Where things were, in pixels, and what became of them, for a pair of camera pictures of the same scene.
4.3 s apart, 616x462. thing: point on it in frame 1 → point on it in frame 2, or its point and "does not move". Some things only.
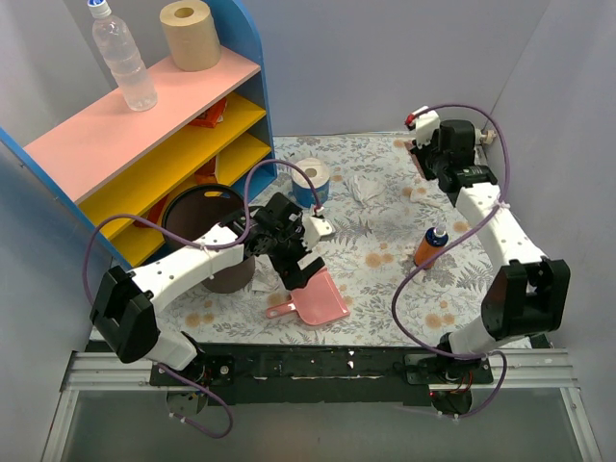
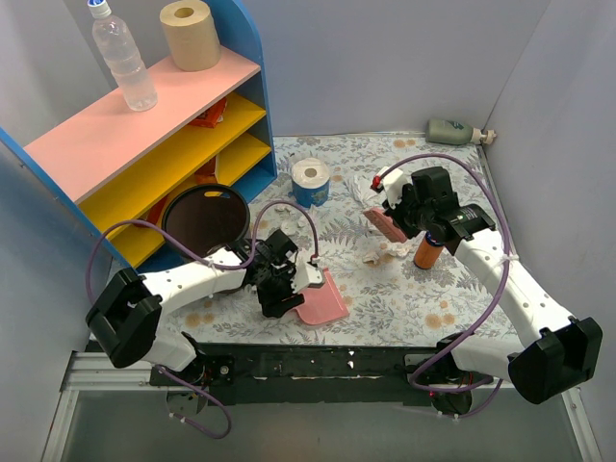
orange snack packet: x=211 y=117 does not move
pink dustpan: x=319 y=302 does not move
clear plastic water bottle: x=120 y=49 does not move
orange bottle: x=433 y=241 does not move
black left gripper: x=298 y=271 → x=277 y=298
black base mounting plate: x=280 y=373 does not move
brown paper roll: x=192 y=36 does not move
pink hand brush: x=414 y=158 → x=386 y=223
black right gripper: x=425 y=159 → x=401 y=218
